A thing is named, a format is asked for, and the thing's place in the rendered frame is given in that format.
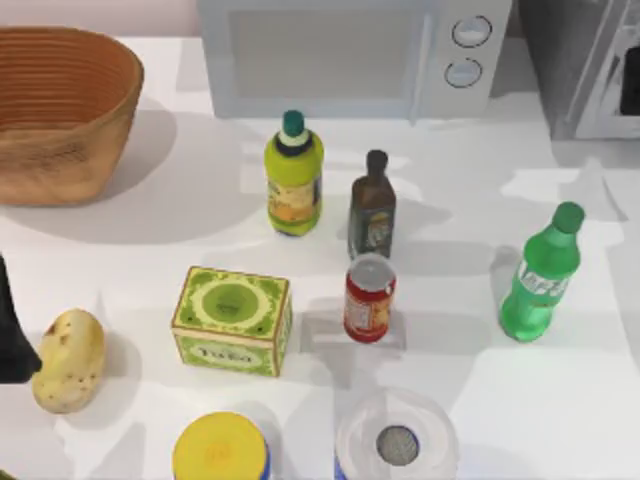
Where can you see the dark brown glass bottle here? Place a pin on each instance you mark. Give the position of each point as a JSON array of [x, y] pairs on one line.
[[372, 215]]

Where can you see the yellow-green bottle with teal cap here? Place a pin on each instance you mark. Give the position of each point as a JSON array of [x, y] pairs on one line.
[[294, 185]]

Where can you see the red and white can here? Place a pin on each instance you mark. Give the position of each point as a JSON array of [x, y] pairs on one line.
[[369, 305]]

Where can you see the green tea box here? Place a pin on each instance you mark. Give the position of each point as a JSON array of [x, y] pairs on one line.
[[232, 320]]

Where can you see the pale microwave oven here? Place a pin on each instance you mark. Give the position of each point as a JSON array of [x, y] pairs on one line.
[[320, 55]]

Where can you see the white paper towel roll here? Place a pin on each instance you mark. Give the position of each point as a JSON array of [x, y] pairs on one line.
[[395, 440]]

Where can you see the round microwave knob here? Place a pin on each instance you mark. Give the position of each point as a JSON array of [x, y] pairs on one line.
[[471, 30], [463, 73]]

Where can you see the green soda bottle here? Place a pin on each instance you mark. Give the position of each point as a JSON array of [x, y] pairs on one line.
[[542, 285]]

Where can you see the yellow-lidded blue canister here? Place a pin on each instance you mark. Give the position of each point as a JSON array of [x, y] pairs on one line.
[[220, 450]]

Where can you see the yellow potato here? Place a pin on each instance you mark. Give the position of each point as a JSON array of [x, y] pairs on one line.
[[70, 360]]

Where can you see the brown woven basket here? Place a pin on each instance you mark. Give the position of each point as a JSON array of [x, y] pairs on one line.
[[60, 125]]

